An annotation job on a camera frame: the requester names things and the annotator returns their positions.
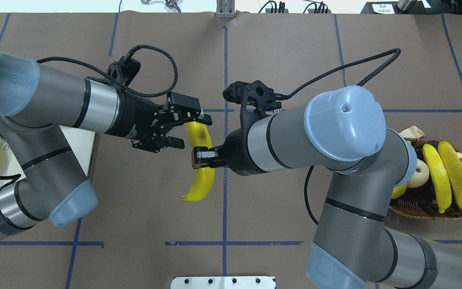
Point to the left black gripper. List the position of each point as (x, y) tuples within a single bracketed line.
[(134, 119)]

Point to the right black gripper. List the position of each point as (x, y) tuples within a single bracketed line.
[(237, 159)]

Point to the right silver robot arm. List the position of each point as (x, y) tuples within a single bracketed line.
[(345, 131)]

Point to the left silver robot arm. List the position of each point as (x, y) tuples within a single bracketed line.
[(36, 100)]

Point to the woven brown basket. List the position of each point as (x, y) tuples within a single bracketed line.
[(420, 203)]

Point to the yellow orange mango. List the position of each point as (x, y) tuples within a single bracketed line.
[(399, 191)]

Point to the small paper tag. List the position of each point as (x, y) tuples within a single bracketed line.
[(412, 132)]

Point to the pink white apple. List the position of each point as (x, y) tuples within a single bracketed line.
[(420, 176)]

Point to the aluminium frame post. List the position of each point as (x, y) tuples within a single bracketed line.
[(225, 9)]

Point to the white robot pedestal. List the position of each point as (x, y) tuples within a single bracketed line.
[(224, 282)]

